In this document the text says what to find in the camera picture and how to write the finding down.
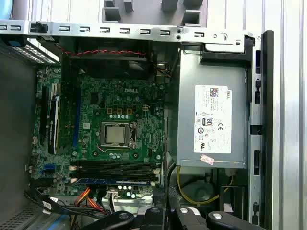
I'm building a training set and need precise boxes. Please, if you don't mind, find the grey metal PC case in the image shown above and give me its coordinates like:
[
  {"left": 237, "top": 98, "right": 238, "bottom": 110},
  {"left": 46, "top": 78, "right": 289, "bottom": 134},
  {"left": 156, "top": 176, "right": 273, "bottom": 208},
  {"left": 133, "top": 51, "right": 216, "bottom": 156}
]
[{"left": 0, "top": 19, "right": 275, "bottom": 230}]

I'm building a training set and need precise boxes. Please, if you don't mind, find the pink sticker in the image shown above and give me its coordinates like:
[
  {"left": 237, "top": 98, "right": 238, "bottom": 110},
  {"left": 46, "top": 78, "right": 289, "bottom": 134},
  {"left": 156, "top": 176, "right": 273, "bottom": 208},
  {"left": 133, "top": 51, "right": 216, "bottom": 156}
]
[{"left": 200, "top": 154, "right": 215, "bottom": 166}]

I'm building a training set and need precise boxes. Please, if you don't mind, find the blue expansion slot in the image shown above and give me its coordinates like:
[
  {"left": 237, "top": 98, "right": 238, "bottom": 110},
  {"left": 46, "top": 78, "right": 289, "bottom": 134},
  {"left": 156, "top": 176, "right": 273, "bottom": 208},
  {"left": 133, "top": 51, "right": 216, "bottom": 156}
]
[{"left": 72, "top": 87, "right": 80, "bottom": 150}]

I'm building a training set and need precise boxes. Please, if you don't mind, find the grey parts rack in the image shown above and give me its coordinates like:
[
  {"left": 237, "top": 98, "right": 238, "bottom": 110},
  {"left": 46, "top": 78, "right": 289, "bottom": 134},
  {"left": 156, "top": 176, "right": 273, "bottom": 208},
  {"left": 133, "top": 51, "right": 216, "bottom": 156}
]
[{"left": 102, "top": 0, "right": 209, "bottom": 27}]

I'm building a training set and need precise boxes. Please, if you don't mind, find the silver power supply unit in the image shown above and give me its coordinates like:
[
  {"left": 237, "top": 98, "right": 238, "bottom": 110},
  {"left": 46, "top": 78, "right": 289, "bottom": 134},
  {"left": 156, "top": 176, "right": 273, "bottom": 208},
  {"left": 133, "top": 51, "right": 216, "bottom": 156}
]
[{"left": 175, "top": 43, "right": 249, "bottom": 170}]

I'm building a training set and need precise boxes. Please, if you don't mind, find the red black twisted fan wire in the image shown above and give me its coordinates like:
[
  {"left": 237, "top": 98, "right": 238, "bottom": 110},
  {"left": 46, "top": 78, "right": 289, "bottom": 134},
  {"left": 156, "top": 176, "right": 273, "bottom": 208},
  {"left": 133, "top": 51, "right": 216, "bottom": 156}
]
[{"left": 55, "top": 44, "right": 147, "bottom": 58}]

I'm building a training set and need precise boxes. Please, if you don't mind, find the black and white expansion slot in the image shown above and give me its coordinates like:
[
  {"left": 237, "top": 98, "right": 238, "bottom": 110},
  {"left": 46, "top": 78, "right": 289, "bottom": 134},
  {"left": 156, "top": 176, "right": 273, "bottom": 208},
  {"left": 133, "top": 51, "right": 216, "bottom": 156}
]
[{"left": 47, "top": 82, "right": 60, "bottom": 155}]

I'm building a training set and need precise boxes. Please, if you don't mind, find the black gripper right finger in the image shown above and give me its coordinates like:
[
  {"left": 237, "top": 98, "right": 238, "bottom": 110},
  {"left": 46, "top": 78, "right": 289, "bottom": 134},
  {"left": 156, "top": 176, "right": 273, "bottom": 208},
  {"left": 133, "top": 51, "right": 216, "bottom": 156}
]
[{"left": 168, "top": 188, "right": 267, "bottom": 230}]

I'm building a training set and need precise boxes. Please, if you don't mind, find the metal socket cover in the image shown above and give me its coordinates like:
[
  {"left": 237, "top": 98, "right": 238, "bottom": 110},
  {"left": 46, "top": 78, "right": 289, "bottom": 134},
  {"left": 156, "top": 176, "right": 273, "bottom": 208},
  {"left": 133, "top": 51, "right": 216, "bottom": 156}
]
[{"left": 100, "top": 121, "right": 138, "bottom": 150}]

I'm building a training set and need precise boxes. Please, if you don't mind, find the white power supply label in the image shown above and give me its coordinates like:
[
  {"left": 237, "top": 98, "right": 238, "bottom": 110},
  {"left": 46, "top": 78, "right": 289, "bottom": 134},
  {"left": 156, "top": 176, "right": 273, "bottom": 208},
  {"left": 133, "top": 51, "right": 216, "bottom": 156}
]
[{"left": 193, "top": 83, "right": 233, "bottom": 154}]

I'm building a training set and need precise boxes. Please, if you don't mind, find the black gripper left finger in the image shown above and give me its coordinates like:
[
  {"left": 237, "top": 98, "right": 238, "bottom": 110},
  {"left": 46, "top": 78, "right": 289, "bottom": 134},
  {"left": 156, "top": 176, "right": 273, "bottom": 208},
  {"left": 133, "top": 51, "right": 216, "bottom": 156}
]
[{"left": 81, "top": 188, "right": 167, "bottom": 230}]

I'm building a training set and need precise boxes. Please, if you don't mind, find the blue plastic latch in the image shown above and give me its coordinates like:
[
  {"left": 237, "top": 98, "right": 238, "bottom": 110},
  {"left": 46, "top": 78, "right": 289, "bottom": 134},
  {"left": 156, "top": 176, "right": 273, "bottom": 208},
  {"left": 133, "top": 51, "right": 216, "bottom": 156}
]
[{"left": 6, "top": 39, "right": 26, "bottom": 48}]

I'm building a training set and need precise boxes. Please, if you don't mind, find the yellow wire bundle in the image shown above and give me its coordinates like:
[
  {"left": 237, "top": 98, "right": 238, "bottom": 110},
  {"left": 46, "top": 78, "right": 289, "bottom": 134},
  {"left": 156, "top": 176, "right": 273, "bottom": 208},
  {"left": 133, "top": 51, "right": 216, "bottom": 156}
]
[{"left": 176, "top": 166, "right": 235, "bottom": 206}]

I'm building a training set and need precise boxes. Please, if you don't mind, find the black case fan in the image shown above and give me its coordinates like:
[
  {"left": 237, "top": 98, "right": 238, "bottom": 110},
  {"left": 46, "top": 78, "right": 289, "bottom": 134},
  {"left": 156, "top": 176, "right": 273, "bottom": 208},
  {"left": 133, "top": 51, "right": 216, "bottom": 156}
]
[{"left": 68, "top": 39, "right": 154, "bottom": 81}]

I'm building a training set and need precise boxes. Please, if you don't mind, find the silver CPU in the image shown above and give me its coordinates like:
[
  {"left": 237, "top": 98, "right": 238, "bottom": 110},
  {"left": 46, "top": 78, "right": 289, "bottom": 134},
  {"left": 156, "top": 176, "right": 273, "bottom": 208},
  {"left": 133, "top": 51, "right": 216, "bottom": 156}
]
[{"left": 105, "top": 125, "right": 126, "bottom": 142}]

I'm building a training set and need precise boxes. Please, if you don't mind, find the white cable connector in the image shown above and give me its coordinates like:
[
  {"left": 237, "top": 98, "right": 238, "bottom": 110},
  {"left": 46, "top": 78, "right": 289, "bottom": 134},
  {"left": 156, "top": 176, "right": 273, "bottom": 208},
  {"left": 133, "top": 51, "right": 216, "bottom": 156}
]
[{"left": 106, "top": 188, "right": 120, "bottom": 199}]

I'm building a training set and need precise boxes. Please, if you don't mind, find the black plastic latch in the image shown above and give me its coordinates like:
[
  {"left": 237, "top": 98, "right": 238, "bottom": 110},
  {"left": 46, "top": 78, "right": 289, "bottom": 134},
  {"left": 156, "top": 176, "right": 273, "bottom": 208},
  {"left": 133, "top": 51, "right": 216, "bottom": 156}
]
[{"left": 28, "top": 21, "right": 49, "bottom": 35}]

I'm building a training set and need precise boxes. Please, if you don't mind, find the black grey cable bundle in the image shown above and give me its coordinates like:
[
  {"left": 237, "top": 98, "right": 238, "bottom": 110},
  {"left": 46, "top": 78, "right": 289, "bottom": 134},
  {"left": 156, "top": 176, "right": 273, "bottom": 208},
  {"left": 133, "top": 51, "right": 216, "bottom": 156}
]
[{"left": 24, "top": 188, "right": 113, "bottom": 219}]

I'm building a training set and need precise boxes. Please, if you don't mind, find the orange red power cable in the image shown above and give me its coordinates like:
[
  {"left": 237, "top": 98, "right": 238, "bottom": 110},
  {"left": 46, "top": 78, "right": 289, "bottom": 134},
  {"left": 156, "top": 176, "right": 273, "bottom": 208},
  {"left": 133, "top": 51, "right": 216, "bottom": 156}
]
[{"left": 73, "top": 186, "right": 108, "bottom": 215}]

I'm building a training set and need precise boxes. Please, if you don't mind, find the thin metal locking lever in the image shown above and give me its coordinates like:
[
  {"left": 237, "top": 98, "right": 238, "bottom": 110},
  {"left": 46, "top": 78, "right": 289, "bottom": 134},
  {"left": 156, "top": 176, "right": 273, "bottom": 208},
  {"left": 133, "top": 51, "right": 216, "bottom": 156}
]
[{"left": 102, "top": 143, "right": 138, "bottom": 151}]

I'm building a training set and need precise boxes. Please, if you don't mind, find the green Dell motherboard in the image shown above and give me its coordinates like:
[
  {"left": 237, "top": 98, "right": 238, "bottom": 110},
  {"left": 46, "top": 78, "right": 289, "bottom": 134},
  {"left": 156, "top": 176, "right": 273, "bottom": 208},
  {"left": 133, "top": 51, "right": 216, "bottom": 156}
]
[{"left": 30, "top": 66, "right": 168, "bottom": 199}]

